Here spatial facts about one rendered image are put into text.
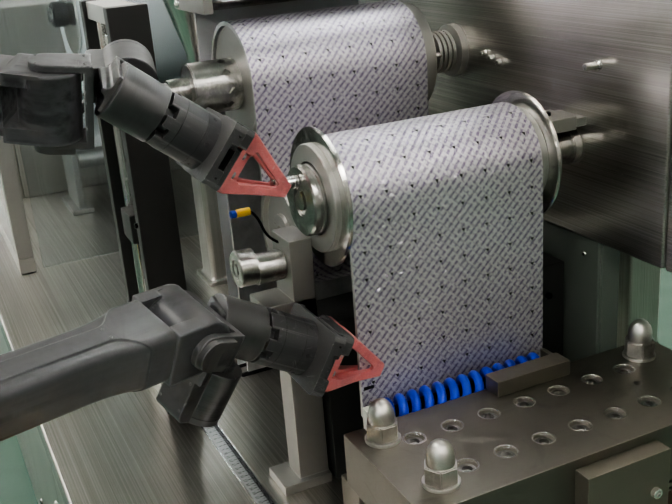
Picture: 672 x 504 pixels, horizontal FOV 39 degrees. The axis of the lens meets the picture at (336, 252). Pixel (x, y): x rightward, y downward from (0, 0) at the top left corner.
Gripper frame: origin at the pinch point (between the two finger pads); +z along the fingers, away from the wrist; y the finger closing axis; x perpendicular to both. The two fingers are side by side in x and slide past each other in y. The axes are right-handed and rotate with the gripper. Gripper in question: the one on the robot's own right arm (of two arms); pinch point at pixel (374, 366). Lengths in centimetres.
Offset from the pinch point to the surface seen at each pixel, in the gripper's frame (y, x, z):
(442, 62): -28.5, 35.3, 10.8
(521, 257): 0.3, 16.5, 12.2
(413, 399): 3.1, -1.5, 4.1
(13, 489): -177, -110, 25
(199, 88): -28.0, 19.7, -19.4
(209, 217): -75, -1, 8
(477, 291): 0.3, 11.3, 8.5
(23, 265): -102, -26, -13
